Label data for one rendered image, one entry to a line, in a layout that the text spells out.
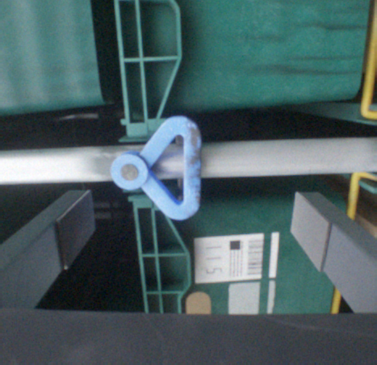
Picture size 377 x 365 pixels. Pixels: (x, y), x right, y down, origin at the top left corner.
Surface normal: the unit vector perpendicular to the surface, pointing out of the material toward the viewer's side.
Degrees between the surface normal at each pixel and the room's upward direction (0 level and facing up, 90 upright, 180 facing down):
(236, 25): 94
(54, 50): 98
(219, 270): 94
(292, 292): 94
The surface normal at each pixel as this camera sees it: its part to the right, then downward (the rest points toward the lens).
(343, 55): 0.00, 0.30
